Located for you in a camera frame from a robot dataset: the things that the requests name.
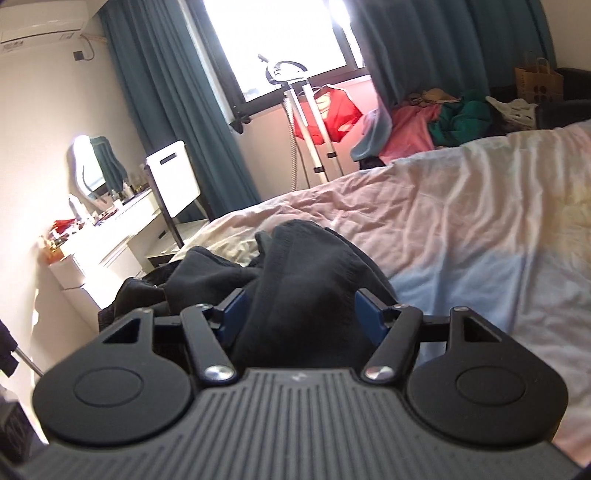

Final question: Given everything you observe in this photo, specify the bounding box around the window with black frame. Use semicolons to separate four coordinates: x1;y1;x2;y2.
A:
185;0;368;133

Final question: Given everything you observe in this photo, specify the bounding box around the white cloth on chair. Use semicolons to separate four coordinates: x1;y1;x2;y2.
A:
486;96;538;130

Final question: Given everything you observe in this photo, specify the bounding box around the white air conditioner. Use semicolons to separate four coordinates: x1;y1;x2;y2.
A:
1;1;89;55

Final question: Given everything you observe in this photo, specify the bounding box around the green garment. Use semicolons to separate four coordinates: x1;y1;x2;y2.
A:
428;91;493;148

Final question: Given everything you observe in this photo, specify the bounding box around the black armchair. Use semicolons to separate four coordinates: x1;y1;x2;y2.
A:
489;67;591;131

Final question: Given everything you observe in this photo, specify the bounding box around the brown paper bag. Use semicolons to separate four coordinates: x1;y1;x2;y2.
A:
514;57;564;104

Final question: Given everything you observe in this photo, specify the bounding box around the teal right curtain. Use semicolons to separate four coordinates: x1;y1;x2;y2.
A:
346;0;556;108

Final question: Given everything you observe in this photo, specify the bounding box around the pastel bed duvet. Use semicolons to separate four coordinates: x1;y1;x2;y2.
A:
190;121;590;465

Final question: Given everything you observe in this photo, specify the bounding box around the white dressing table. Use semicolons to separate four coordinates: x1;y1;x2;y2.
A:
49;190;179;333

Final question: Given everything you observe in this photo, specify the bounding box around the white garment steamer stand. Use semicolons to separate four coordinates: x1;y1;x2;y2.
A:
257;54;344;184

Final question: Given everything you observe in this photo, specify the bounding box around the red garment on hanger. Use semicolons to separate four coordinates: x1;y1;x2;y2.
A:
298;85;363;146

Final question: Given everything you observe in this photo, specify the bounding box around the teal curtain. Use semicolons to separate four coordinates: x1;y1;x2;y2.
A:
98;1;260;219
346;0;556;108

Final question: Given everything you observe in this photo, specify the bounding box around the white chair back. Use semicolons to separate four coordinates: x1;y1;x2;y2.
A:
142;140;211;248

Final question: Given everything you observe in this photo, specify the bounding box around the teal left curtain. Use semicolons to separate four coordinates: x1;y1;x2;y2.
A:
98;1;260;219

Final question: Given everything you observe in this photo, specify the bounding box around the light blue cloth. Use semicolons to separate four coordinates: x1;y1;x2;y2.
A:
351;103;393;162

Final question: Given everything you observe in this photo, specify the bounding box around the black garment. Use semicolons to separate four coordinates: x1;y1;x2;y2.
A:
97;220;396;370

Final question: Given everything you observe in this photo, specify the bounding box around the wavy vanity mirror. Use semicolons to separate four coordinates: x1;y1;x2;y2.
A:
68;135;128;204

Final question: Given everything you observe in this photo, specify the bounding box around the pink cloth pile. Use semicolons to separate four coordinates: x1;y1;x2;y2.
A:
379;104;442;164

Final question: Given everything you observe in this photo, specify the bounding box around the beige crumpled cloth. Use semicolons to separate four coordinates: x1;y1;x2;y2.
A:
408;88;460;108

